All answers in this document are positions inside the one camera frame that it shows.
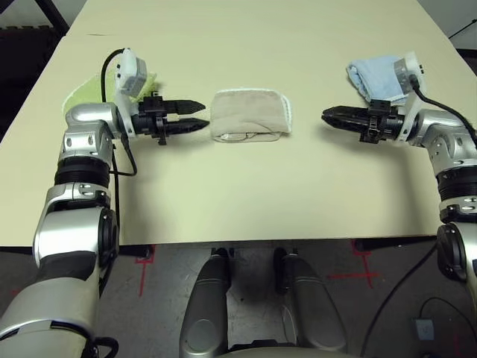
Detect grey robot leg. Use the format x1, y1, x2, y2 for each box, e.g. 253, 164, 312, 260
178, 248, 230, 357
274, 246, 347, 354

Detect light blue folded towel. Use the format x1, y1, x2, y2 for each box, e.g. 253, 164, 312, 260
345, 54, 409, 106

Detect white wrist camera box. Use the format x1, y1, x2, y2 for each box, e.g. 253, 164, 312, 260
114, 47, 148, 136
393, 51, 426, 142

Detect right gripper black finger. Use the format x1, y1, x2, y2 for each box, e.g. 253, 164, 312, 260
320, 106, 372, 119
322, 115, 370, 131

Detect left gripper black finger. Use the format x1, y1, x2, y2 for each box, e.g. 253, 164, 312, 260
162, 99, 206, 116
163, 117, 212, 136

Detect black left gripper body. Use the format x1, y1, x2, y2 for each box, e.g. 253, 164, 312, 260
130, 88, 171, 146

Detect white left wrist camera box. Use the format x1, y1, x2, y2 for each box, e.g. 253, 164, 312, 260
114, 47, 148, 136

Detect black metal table frame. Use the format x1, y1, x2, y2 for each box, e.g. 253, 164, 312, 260
35, 0, 70, 37

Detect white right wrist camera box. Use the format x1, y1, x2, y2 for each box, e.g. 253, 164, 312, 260
393, 51, 426, 142

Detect grey robot left leg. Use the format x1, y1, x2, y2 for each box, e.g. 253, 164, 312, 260
178, 248, 230, 357

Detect grey robot right leg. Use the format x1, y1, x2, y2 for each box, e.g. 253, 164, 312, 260
274, 246, 347, 354

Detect black left wrist camera cable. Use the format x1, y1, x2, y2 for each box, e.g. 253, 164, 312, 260
99, 47, 138, 284

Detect green folded towel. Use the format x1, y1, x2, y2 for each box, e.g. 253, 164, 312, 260
60, 70, 158, 116

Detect beige towel with white trim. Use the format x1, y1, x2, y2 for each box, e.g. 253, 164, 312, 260
209, 87, 294, 143

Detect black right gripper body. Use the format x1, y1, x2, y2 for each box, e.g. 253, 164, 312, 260
359, 98, 407, 145

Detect black table foot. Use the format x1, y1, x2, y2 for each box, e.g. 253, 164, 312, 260
353, 235, 439, 251
119, 245, 156, 261

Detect black foam floor mat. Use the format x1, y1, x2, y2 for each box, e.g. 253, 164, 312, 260
0, 25, 63, 142

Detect small grey floor adapter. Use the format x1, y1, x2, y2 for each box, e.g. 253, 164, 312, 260
411, 317, 436, 341

